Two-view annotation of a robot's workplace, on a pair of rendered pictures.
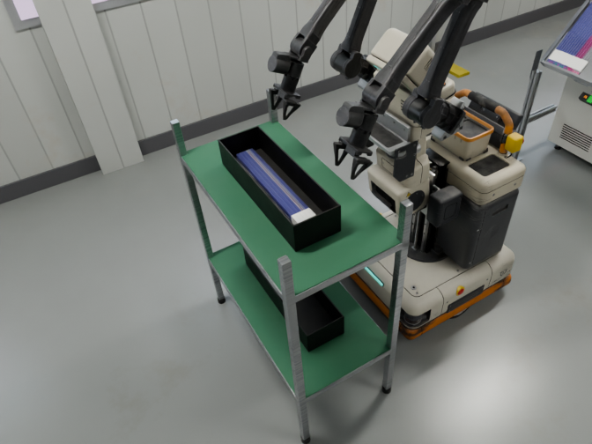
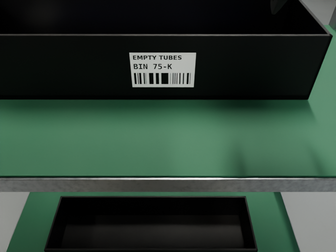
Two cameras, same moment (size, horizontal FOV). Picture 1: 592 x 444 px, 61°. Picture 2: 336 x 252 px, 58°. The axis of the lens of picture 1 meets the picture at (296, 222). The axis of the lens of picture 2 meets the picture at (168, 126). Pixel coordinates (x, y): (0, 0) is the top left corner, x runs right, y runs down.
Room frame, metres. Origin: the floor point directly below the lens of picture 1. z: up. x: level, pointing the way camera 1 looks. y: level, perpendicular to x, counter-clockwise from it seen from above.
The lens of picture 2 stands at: (1.66, -0.34, 1.25)
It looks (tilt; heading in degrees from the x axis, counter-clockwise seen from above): 42 degrees down; 117
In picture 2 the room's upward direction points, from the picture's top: straight up
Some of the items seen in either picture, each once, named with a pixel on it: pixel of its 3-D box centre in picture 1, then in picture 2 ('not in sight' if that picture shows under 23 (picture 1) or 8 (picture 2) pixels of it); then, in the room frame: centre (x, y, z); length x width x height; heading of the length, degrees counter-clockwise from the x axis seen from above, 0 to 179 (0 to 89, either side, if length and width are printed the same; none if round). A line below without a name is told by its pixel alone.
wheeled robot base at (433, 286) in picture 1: (422, 258); not in sight; (1.74, -0.63, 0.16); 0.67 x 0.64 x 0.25; 117
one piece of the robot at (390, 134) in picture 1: (386, 140); not in sight; (1.61, -0.37, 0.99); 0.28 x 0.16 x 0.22; 27
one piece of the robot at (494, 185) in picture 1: (447, 187); not in sight; (1.78, -0.72, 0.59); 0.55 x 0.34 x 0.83; 27
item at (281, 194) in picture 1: (276, 188); not in sight; (1.40, 0.06, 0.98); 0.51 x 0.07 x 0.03; 27
